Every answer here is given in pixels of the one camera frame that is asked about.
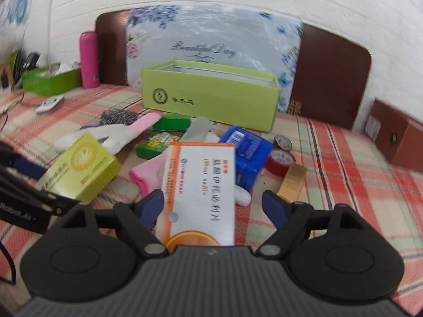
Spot dark tape roll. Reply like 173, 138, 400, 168
273, 134, 292, 152

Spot yellow white medicine box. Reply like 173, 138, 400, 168
35, 132, 121, 205

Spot steel wool scrubber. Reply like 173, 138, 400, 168
99, 109, 138, 126

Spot gold small box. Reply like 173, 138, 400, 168
277, 163, 307, 203

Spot light green cardboard box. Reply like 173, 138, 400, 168
141, 59, 280, 132

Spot plain green small box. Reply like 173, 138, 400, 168
153, 113, 191, 132

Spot brown cardboard box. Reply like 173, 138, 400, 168
364, 99, 423, 173

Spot red tape roll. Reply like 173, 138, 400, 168
265, 148, 296, 177

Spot white remote device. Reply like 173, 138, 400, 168
35, 95, 65, 115

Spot orange white medicine box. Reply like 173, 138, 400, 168
155, 142, 235, 253

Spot plaid bed sheet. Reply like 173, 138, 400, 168
1, 85, 422, 315

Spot green patterned small box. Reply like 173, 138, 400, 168
136, 130, 183, 160

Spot dark green tray box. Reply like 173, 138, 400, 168
22, 63, 82, 97

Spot floral plastic bag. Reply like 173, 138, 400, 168
126, 4, 304, 112

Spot blue square box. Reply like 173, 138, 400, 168
220, 126, 273, 192

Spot brown wooden headboard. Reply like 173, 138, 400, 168
95, 10, 371, 129

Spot white pink glove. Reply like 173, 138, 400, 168
54, 112, 163, 155
129, 152, 252, 207

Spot pink thermos bottle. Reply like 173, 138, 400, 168
79, 31, 100, 89

